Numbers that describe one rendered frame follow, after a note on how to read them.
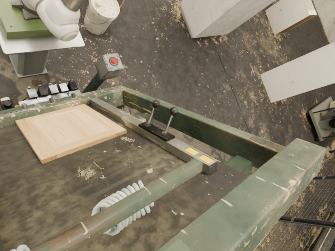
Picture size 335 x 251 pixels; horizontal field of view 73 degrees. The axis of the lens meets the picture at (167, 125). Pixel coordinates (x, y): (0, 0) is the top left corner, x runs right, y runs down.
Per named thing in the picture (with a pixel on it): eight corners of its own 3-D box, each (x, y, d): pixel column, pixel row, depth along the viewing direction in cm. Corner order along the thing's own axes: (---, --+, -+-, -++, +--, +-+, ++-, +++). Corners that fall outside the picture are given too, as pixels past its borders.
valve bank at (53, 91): (74, 85, 170) (81, 72, 151) (80, 102, 170) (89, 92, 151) (-6, 100, 141) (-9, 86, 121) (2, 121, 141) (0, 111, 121)
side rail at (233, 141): (131, 102, 163) (130, 88, 158) (286, 173, 88) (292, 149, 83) (124, 104, 159) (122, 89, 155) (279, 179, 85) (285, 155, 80)
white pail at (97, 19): (103, 12, 265) (118, -17, 227) (112, 36, 265) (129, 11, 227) (77, 12, 246) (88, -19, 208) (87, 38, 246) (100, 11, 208)
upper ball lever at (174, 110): (163, 136, 98) (175, 107, 97) (169, 139, 95) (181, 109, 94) (157, 134, 95) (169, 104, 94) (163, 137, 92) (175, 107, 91)
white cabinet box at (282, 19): (274, 10, 523) (306, -12, 465) (283, 33, 524) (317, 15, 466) (264, 10, 496) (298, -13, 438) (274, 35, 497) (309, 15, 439)
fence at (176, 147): (97, 103, 145) (96, 97, 144) (217, 169, 81) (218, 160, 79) (90, 105, 142) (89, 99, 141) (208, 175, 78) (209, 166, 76)
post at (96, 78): (82, 98, 229) (106, 67, 169) (83, 103, 229) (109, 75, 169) (76, 99, 226) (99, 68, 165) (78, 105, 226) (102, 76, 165)
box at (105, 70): (108, 63, 171) (117, 52, 156) (114, 78, 171) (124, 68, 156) (94, 65, 163) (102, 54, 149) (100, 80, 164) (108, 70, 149)
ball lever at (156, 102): (147, 127, 106) (157, 100, 105) (152, 129, 103) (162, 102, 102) (141, 125, 103) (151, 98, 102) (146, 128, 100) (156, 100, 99)
